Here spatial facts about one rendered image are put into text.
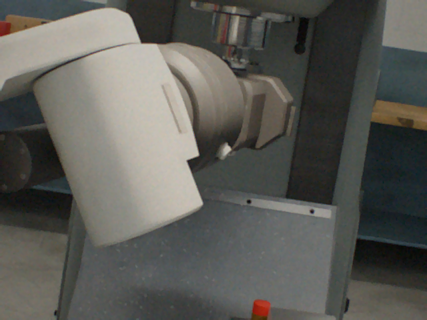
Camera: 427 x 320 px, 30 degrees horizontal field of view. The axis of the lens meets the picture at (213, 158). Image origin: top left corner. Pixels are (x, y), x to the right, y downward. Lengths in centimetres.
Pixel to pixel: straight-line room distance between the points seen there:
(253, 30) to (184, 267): 47
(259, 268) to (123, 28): 64
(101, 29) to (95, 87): 3
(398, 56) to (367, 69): 389
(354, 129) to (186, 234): 26
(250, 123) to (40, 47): 20
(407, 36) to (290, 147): 393
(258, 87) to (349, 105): 47
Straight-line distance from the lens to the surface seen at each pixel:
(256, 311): 75
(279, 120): 60
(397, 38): 494
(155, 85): 44
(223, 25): 64
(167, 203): 42
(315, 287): 104
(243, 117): 55
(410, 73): 496
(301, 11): 61
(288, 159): 105
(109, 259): 104
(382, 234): 440
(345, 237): 111
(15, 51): 42
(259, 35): 64
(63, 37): 42
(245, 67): 64
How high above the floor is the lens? 131
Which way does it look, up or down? 11 degrees down
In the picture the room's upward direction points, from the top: 9 degrees clockwise
